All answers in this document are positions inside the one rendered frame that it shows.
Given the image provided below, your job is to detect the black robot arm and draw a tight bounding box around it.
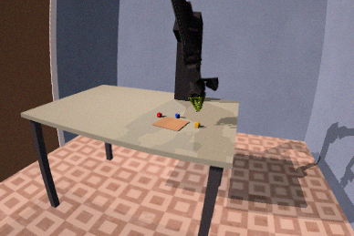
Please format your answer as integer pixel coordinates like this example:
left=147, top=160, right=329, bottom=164
left=171, top=0, right=219, bottom=91

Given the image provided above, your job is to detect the orange mat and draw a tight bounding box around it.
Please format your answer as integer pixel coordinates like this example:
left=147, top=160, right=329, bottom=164
left=152, top=117, right=190, bottom=131

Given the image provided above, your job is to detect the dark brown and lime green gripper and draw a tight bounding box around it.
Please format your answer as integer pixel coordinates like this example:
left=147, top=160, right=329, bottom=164
left=187, top=81, right=206, bottom=111

